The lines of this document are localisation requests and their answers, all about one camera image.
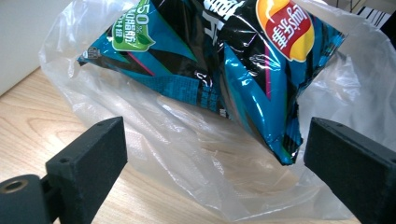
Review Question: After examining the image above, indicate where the black and white striped object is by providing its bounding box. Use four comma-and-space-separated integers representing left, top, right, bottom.
355, 6, 396, 31

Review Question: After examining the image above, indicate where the clear plastic bag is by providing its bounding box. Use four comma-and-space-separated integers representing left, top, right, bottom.
38, 0, 396, 222

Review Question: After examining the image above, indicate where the blue and black chip packet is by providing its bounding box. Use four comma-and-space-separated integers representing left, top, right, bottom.
77, 0, 347, 166

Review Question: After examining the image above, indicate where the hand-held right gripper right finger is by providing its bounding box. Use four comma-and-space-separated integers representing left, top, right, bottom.
304, 117, 396, 224

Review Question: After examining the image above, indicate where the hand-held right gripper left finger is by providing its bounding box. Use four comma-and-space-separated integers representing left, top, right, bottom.
45, 116, 129, 224

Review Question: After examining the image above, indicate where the white box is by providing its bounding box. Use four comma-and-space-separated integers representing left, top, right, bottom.
0, 0, 74, 97

